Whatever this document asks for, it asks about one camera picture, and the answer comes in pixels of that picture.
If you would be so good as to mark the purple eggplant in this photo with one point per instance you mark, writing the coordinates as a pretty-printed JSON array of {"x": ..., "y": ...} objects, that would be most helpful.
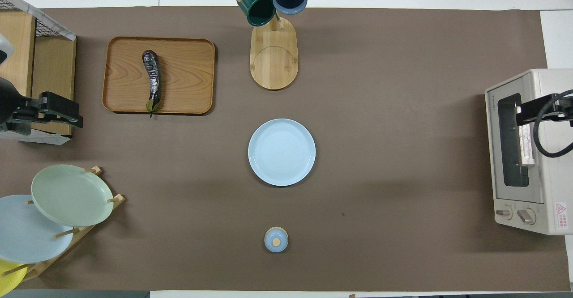
[{"x": 152, "y": 74}]

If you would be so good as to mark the light blue smooth plate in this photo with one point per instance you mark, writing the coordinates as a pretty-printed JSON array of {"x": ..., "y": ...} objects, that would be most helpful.
[{"x": 27, "y": 235}]

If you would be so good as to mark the brown table mat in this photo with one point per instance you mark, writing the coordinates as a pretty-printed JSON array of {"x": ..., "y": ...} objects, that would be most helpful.
[{"x": 380, "y": 110}]

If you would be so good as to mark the pale green plate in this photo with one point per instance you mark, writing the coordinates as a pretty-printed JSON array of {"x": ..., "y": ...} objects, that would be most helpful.
[{"x": 71, "y": 195}]

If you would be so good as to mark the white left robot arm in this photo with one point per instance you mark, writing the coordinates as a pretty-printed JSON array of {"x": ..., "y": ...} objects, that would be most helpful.
[{"x": 6, "y": 96}]

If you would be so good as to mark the beige toaster oven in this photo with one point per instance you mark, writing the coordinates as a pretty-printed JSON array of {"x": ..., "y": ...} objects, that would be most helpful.
[{"x": 553, "y": 177}]

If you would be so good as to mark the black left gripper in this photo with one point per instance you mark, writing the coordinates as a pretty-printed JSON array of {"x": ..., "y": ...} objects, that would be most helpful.
[{"x": 56, "y": 105}]

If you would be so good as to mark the yellow plate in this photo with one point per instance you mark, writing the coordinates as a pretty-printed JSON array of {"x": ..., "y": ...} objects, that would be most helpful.
[{"x": 9, "y": 280}]

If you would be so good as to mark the wooden plate rack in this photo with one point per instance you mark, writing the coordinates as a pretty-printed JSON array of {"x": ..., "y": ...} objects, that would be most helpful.
[{"x": 117, "y": 198}]

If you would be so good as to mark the light blue ribbed plate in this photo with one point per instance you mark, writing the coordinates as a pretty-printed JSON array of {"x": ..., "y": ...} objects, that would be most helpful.
[{"x": 282, "y": 152}]

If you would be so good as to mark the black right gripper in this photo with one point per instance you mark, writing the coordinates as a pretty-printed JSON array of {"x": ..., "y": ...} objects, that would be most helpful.
[{"x": 544, "y": 105}]

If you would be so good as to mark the marbled white shelf panel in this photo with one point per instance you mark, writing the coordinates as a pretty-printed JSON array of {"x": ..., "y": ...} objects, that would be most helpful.
[{"x": 49, "y": 20}]

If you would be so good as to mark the silver oven knob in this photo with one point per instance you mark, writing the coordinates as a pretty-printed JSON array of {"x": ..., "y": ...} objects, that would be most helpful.
[
  {"x": 526, "y": 216},
  {"x": 503, "y": 213}
]

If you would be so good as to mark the wooden mug tree stand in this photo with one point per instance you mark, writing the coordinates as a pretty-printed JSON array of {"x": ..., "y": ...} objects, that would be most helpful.
[{"x": 274, "y": 61}]

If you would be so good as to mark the wooden serving tray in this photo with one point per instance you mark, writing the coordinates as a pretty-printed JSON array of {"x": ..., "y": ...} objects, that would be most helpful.
[{"x": 188, "y": 78}]

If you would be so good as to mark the dark green mug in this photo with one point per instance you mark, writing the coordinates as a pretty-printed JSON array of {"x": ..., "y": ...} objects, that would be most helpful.
[{"x": 257, "y": 9}]

